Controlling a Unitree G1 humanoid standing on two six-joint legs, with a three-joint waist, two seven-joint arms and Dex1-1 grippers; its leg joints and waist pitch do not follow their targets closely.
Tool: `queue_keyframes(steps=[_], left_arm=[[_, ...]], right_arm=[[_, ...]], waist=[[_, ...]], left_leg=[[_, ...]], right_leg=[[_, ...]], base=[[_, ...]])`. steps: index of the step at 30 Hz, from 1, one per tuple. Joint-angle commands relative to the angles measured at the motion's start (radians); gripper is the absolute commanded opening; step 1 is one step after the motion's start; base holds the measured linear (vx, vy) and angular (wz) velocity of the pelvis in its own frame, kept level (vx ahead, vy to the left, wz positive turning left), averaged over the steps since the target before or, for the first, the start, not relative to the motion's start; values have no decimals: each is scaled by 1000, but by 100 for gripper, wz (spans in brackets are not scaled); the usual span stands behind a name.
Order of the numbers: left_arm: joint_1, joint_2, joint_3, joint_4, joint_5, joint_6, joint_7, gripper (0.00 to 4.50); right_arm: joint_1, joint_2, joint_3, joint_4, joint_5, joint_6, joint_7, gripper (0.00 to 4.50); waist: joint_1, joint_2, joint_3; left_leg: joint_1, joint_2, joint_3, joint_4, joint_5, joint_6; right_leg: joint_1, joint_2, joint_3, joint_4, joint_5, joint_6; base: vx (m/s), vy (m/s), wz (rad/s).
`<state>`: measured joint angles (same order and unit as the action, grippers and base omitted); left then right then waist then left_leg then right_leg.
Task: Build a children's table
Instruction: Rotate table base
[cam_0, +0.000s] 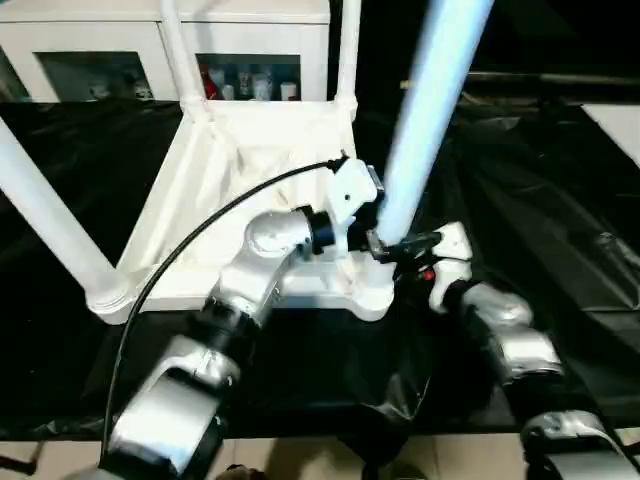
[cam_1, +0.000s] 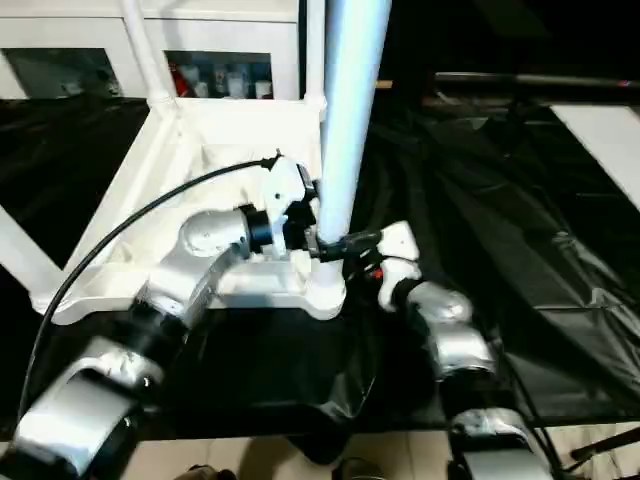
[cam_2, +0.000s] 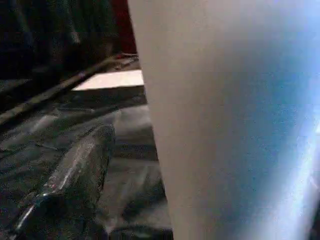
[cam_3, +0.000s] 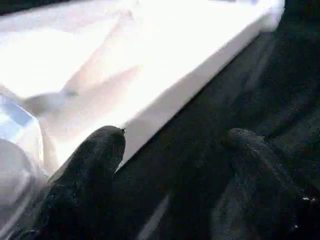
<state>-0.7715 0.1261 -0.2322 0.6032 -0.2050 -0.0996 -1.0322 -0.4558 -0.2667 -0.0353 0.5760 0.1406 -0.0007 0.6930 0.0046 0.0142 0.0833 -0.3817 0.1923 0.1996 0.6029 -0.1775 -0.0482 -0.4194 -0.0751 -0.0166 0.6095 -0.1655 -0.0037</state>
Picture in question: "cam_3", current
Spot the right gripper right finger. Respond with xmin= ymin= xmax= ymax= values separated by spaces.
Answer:
xmin=214 ymin=128 xmax=320 ymax=240

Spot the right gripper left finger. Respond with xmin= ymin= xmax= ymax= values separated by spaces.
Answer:
xmin=32 ymin=124 xmax=126 ymax=240

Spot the white plastic table leg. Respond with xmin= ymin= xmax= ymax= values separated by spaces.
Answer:
xmin=0 ymin=96 xmax=50 ymax=240

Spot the white plastic table top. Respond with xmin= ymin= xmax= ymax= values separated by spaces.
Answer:
xmin=0 ymin=0 xmax=286 ymax=181

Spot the black mat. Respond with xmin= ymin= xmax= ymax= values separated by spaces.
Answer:
xmin=0 ymin=0 xmax=320 ymax=240

